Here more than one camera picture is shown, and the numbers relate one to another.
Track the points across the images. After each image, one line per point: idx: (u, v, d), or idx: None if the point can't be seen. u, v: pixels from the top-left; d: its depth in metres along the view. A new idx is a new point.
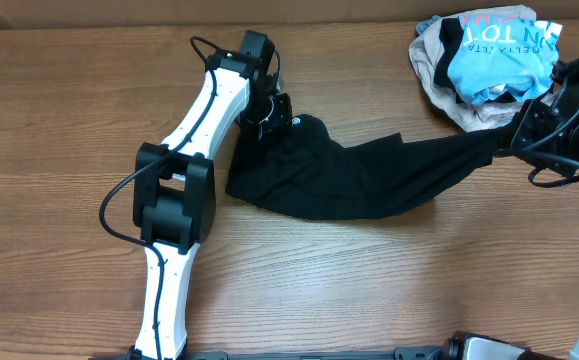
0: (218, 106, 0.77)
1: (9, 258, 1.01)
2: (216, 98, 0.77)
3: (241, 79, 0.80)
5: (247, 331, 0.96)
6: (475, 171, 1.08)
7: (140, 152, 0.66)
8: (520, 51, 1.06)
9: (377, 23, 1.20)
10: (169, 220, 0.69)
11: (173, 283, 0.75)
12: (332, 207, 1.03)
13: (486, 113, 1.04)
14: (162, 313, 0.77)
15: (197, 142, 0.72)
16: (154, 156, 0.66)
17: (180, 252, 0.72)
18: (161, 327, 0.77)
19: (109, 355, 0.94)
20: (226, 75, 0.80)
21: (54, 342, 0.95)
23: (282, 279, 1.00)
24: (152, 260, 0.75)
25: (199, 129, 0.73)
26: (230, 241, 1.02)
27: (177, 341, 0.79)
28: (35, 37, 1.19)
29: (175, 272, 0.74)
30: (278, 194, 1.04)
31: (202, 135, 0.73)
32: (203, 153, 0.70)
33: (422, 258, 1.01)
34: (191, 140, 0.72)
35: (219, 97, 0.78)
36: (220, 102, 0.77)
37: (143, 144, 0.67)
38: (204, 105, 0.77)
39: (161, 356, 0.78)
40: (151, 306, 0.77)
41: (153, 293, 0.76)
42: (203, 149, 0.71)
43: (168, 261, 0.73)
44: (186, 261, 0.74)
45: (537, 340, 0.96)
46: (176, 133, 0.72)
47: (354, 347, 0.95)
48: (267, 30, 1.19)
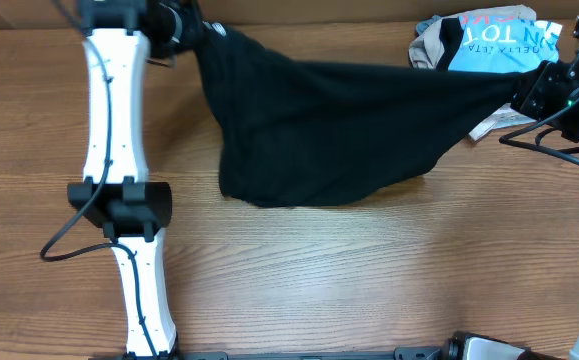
0: (116, 87, 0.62)
1: (9, 259, 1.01)
2: (112, 82, 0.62)
3: (130, 38, 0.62)
5: (248, 331, 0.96)
6: (476, 171, 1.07)
7: (72, 196, 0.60)
8: (520, 52, 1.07)
9: (377, 23, 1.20)
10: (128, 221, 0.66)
11: (148, 273, 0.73)
12: (326, 159, 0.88)
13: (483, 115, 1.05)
14: (147, 308, 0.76)
15: (117, 160, 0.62)
16: (87, 192, 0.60)
17: (147, 240, 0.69)
18: (148, 321, 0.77)
19: (109, 355, 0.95)
20: (106, 35, 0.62)
21: (55, 342, 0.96)
23: (282, 279, 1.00)
24: (121, 257, 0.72)
25: (115, 138, 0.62)
26: (229, 241, 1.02)
27: (168, 333, 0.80)
28: (35, 38, 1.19)
29: (147, 262, 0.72)
30: (257, 166, 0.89)
31: (120, 148, 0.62)
32: (132, 176, 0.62)
33: (422, 258, 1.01)
34: (111, 159, 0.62)
35: (114, 77, 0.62)
36: (118, 84, 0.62)
37: (69, 184, 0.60)
38: (102, 96, 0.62)
39: (156, 351, 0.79)
40: (133, 303, 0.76)
41: (131, 288, 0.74)
42: (129, 167, 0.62)
43: (137, 253, 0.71)
44: (156, 248, 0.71)
45: (537, 340, 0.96)
46: (90, 157, 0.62)
47: (354, 347, 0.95)
48: (267, 30, 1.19)
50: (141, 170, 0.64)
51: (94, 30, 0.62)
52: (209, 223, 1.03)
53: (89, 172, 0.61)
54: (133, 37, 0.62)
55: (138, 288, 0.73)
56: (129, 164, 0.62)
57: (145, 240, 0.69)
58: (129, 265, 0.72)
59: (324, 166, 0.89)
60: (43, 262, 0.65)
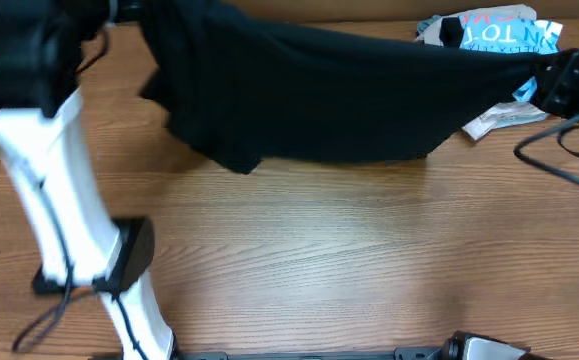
0: (53, 188, 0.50)
1: (9, 259, 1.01)
2: (46, 183, 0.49)
3: (49, 126, 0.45)
5: (247, 331, 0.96)
6: (476, 171, 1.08)
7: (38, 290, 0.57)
8: (521, 50, 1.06)
9: (377, 22, 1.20)
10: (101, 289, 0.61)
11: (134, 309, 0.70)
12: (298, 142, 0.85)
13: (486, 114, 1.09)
14: (139, 333, 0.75)
15: (82, 259, 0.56)
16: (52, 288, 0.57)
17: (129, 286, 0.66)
18: (142, 345, 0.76)
19: (109, 355, 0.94)
20: (12, 130, 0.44)
21: (54, 342, 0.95)
23: (282, 280, 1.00)
24: None
25: (70, 238, 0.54)
26: (230, 241, 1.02)
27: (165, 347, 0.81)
28: None
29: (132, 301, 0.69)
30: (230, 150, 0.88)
31: (84, 247, 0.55)
32: (99, 268, 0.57)
33: (422, 259, 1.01)
34: (73, 259, 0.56)
35: (47, 176, 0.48)
36: (54, 182, 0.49)
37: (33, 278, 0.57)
38: (38, 200, 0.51)
39: None
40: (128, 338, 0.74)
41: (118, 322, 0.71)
42: (97, 263, 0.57)
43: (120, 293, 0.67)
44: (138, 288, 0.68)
45: (537, 340, 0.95)
46: (51, 260, 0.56)
47: (354, 347, 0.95)
48: None
50: (109, 252, 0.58)
51: (1, 123, 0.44)
52: (210, 223, 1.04)
53: (55, 274, 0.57)
54: (51, 122, 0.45)
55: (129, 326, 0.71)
56: (93, 260, 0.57)
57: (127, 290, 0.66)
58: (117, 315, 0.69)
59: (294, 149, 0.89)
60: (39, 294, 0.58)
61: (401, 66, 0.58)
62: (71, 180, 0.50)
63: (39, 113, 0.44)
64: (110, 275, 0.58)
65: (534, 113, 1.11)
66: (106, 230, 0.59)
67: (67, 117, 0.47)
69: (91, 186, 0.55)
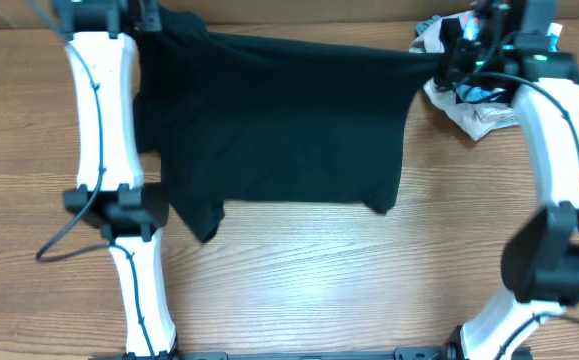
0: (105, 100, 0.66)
1: (10, 258, 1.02)
2: (98, 88, 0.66)
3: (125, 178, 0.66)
5: (247, 331, 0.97)
6: (476, 171, 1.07)
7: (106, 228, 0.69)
8: None
9: (377, 23, 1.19)
10: (126, 223, 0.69)
11: (145, 271, 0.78)
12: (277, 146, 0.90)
13: (485, 113, 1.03)
14: (146, 309, 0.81)
15: (111, 169, 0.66)
16: (82, 199, 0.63)
17: (145, 240, 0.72)
18: (147, 322, 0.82)
19: (109, 355, 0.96)
20: (89, 36, 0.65)
21: (55, 342, 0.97)
23: (282, 280, 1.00)
24: (119, 258, 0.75)
25: (87, 147, 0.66)
26: (230, 241, 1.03)
27: (166, 333, 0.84)
28: (34, 37, 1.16)
29: (146, 262, 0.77)
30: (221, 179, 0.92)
31: (116, 158, 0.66)
32: (123, 179, 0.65)
33: (422, 259, 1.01)
34: (104, 167, 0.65)
35: (101, 83, 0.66)
36: (107, 90, 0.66)
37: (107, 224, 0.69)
38: (91, 105, 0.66)
39: (154, 351, 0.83)
40: (133, 304, 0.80)
41: (130, 287, 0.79)
42: (119, 176, 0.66)
43: (135, 253, 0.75)
44: (154, 248, 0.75)
45: (537, 340, 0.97)
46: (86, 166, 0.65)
47: (354, 347, 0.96)
48: (267, 31, 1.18)
50: (128, 179, 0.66)
51: (75, 35, 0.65)
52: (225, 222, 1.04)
53: (83, 180, 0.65)
54: (118, 41, 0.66)
55: (137, 289, 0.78)
56: (122, 168, 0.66)
57: (143, 240, 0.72)
58: (127, 266, 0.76)
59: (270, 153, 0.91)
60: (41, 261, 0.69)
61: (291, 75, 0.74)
62: (120, 111, 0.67)
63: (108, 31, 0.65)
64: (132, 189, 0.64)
65: None
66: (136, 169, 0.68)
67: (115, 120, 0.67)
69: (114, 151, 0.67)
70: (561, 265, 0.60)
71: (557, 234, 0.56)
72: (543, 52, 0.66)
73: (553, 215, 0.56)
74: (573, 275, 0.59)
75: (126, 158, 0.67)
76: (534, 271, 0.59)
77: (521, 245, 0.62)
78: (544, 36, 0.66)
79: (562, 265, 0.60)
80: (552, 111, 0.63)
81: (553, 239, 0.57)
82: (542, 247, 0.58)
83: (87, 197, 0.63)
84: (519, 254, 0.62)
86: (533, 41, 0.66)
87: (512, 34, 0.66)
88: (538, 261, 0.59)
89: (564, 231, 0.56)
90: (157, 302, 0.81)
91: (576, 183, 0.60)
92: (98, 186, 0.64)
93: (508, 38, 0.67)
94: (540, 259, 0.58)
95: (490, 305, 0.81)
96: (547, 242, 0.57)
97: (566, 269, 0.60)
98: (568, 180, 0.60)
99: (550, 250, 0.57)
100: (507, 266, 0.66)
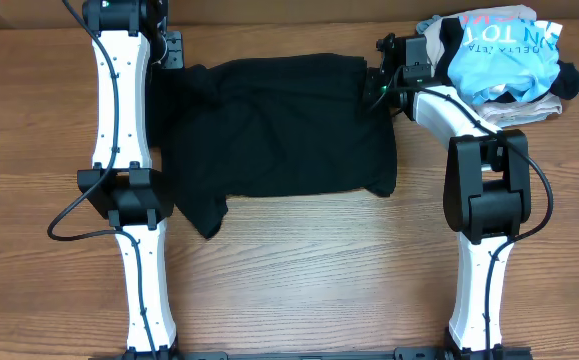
0: (122, 88, 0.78)
1: (9, 258, 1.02)
2: (118, 79, 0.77)
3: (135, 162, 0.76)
5: (247, 331, 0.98)
6: None
7: (111, 213, 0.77)
8: (521, 52, 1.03)
9: (377, 22, 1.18)
10: (134, 209, 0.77)
11: (150, 261, 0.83)
12: (275, 141, 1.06)
13: (486, 112, 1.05)
14: (148, 299, 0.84)
15: (125, 147, 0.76)
16: (95, 176, 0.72)
17: (149, 228, 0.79)
18: (149, 314, 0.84)
19: (108, 354, 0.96)
20: (113, 33, 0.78)
21: (55, 342, 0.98)
23: (282, 279, 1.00)
24: (126, 247, 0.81)
25: (106, 119, 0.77)
26: (230, 241, 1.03)
27: (168, 328, 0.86)
28: (32, 37, 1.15)
29: (150, 251, 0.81)
30: (227, 169, 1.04)
31: (126, 137, 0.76)
32: (135, 160, 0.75)
33: (422, 259, 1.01)
34: (119, 148, 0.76)
35: (120, 73, 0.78)
36: (124, 79, 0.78)
37: (108, 208, 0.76)
38: (109, 87, 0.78)
39: (155, 345, 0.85)
40: (135, 294, 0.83)
41: (134, 277, 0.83)
42: (131, 155, 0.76)
43: (140, 241, 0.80)
44: (157, 237, 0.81)
45: (537, 340, 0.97)
46: (101, 144, 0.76)
47: (354, 347, 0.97)
48: (267, 31, 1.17)
50: (140, 155, 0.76)
51: (102, 32, 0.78)
52: (225, 221, 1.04)
53: (98, 159, 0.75)
54: (136, 37, 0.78)
55: (141, 278, 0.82)
56: (134, 151, 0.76)
57: (148, 228, 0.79)
58: (132, 254, 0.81)
59: (271, 146, 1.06)
60: (52, 236, 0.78)
61: (289, 87, 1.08)
62: (132, 89, 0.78)
63: (129, 30, 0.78)
64: (141, 169, 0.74)
65: (534, 113, 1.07)
66: (145, 154, 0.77)
67: (130, 102, 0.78)
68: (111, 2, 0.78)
69: (124, 131, 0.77)
70: (484, 190, 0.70)
71: (467, 157, 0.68)
72: (423, 78, 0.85)
73: (459, 142, 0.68)
74: (496, 201, 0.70)
75: (132, 138, 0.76)
76: (466, 203, 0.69)
77: (450, 187, 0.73)
78: (424, 64, 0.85)
79: (486, 194, 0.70)
80: (438, 100, 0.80)
81: (465, 166, 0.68)
82: (462, 174, 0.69)
83: (101, 174, 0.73)
84: (451, 196, 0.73)
86: (418, 70, 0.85)
87: (401, 67, 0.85)
88: (464, 189, 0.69)
89: (470, 153, 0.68)
90: (159, 294, 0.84)
91: (467, 125, 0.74)
92: (112, 164, 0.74)
93: (399, 70, 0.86)
94: (465, 190, 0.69)
95: (457, 286, 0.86)
96: (463, 169, 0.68)
97: (490, 192, 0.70)
98: (460, 124, 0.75)
99: (469, 177, 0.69)
100: (449, 214, 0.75)
